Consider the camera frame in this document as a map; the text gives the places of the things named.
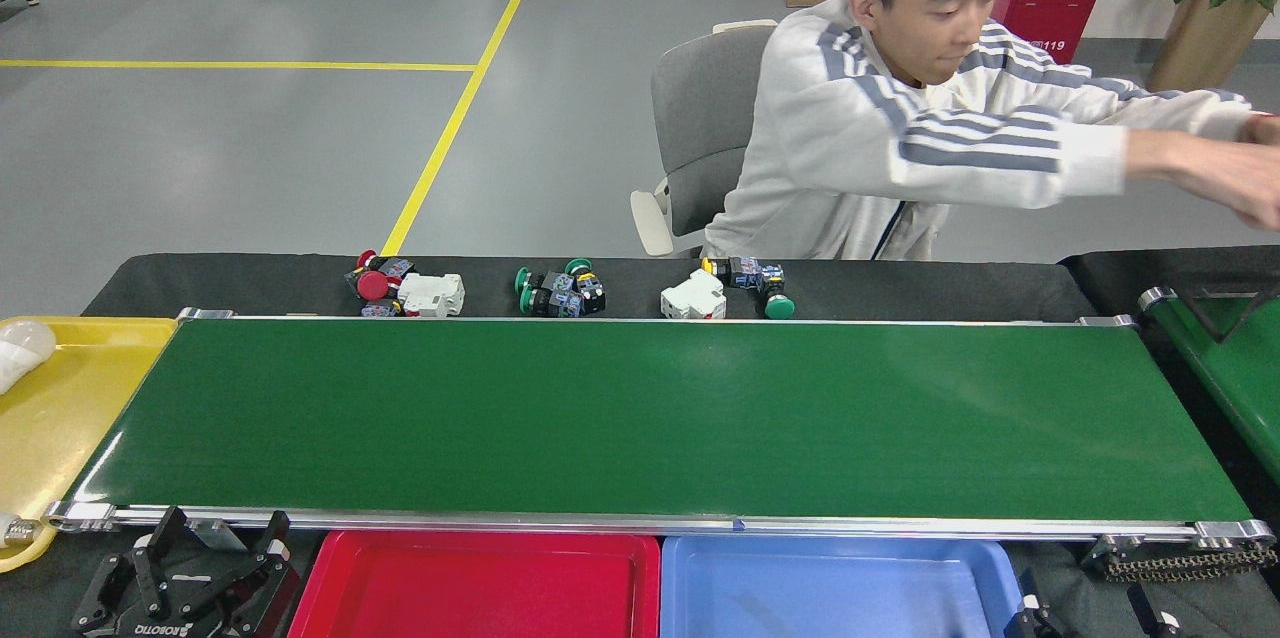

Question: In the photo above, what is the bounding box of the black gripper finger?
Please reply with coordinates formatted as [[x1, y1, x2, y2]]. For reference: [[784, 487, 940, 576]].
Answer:
[[1130, 584, 1184, 638], [1005, 570, 1063, 638]]

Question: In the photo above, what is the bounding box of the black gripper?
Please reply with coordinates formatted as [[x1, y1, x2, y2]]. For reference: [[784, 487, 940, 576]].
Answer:
[[72, 507, 302, 638]]

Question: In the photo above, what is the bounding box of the white circuit breaker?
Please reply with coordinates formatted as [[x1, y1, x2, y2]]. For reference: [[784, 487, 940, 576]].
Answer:
[[660, 269, 728, 321], [397, 273, 466, 319]]

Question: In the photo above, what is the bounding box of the yellow push button switch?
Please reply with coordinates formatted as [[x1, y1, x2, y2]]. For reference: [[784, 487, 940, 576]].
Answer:
[[702, 257, 761, 291]]

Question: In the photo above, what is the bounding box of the blue plastic tray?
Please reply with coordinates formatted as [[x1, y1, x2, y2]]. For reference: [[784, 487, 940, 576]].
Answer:
[[660, 536, 1023, 638]]

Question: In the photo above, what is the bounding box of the yellow plastic tray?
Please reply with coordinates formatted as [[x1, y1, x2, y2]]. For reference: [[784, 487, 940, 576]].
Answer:
[[0, 316, 179, 574]]

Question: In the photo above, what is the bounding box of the short green conveyor belt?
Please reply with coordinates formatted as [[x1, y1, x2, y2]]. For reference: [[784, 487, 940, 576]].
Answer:
[[1138, 286, 1280, 489]]

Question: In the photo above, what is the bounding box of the red plastic tray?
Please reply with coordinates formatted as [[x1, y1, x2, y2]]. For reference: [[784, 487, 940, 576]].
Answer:
[[288, 530, 662, 638]]

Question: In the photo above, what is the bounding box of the person's right hand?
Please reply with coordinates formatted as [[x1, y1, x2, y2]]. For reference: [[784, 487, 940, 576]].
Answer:
[[1232, 146, 1280, 231]]

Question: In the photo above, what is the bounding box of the person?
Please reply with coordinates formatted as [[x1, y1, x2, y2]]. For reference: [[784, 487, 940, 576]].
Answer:
[[700, 0, 1280, 262]]

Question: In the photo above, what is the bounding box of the potted plant in gold pot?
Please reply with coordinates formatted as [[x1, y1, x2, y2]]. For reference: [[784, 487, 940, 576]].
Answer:
[[1138, 0, 1280, 94]]

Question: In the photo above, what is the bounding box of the grey office chair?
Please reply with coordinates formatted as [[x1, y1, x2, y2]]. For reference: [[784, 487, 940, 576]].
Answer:
[[630, 18, 779, 259]]

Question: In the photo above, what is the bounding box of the black drive chain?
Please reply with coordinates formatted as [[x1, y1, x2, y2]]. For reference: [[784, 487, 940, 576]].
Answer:
[[1080, 533, 1280, 584]]

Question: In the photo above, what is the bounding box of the black cable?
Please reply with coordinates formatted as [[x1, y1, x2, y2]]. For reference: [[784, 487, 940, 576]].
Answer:
[[1185, 286, 1280, 344]]

